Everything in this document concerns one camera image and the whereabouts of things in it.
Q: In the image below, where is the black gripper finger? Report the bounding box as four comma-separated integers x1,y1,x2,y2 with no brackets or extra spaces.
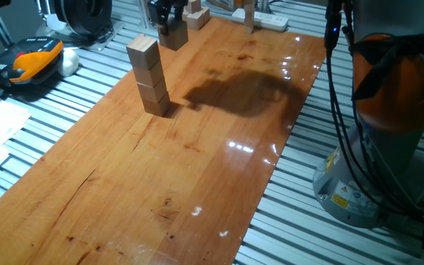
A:
173,0,186,21
147,0,171,37

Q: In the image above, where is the light wooden cube block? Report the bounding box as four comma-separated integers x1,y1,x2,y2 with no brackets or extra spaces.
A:
132,60,165,88
136,79,169,105
158,17,190,52
125,33,161,71
141,94,172,118

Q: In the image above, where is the small wooden block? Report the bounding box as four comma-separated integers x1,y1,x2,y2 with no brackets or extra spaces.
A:
185,0,202,15

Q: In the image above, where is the wide wooden block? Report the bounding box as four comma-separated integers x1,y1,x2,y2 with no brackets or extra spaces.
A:
182,7,211,32

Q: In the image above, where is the cardboard box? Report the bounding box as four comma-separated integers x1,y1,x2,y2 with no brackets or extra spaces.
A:
207,0,246,12

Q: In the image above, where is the black round device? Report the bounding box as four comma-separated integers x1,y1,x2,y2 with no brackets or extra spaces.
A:
52,0,114,38

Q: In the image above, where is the white power strip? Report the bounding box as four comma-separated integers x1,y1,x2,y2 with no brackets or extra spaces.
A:
231,7,290,32

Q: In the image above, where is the white rounded object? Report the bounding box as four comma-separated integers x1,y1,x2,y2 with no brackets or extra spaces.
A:
56,48,81,78

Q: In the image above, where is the silver metal rod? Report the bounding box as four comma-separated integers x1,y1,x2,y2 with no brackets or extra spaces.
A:
35,0,53,23

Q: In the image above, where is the orange and black teach pendant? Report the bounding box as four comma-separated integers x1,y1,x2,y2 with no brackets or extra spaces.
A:
0,36,65,88

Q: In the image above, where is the varnished wooden board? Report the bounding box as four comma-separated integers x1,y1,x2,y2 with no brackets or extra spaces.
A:
0,16,327,265

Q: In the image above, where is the black cable bundle along arm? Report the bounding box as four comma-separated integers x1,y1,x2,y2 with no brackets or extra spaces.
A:
323,0,424,225

